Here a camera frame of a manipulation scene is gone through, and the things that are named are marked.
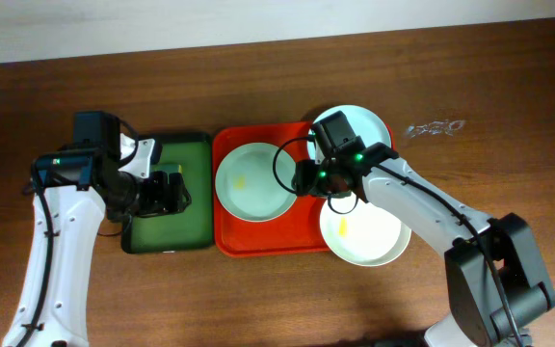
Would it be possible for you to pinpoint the white plate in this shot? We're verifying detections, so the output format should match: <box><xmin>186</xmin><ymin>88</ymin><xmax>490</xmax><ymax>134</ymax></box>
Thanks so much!
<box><xmin>319</xmin><ymin>196</ymin><xmax>411</xmax><ymax>267</ymax></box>

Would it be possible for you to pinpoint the pale green plate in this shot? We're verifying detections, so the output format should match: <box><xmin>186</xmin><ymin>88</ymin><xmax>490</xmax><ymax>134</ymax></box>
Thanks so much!
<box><xmin>214</xmin><ymin>143</ymin><xmax>297</xmax><ymax>223</ymax></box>

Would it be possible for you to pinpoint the yellow green scrub sponge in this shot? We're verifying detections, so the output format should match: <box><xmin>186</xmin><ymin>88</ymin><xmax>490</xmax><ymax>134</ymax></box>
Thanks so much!
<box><xmin>152</xmin><ymin>163</ymin><xmax>182</xmax><ymax>174</ymax></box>

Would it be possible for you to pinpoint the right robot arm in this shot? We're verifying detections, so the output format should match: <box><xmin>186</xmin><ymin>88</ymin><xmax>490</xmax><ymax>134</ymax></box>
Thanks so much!
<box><xmin>292</xmin><ymin>111</ymin><xmax>555</xmax><ymax>346</ymax></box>

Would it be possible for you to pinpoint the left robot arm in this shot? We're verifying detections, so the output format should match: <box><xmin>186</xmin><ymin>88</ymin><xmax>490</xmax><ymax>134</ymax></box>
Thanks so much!
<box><xmin>2</xmin><ymin>111</ymin><xmax>192</xmax><ymax>346</ymax></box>

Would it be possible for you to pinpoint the dark green tray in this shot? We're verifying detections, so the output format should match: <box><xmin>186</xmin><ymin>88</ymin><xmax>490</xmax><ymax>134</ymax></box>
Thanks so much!
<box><xmin>120</xmin><ymin>132</ymin><xmax>214</xmax><ymax>254</ymax></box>

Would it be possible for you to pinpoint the light blue plate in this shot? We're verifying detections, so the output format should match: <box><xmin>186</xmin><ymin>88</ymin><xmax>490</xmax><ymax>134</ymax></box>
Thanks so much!
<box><xmin>314</xmin><ymin>105</ymin><xmax>393</xmax><ymax>147</ymax></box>

